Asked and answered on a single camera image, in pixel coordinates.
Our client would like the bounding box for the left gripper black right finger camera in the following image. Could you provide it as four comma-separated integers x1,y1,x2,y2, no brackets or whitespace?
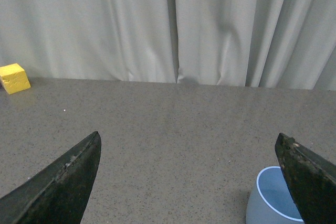
275,133,335,223

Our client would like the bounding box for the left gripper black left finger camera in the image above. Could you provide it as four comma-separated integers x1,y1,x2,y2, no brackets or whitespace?
1,131,101,223

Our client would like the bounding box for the blue cup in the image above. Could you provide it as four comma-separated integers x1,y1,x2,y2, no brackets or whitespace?
246,166,303,224

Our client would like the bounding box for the yellow foam cube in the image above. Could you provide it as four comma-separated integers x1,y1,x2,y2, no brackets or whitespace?
1,63,31,94

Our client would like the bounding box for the grey curtain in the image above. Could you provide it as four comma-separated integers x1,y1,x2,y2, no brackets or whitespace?
1,0,335,90

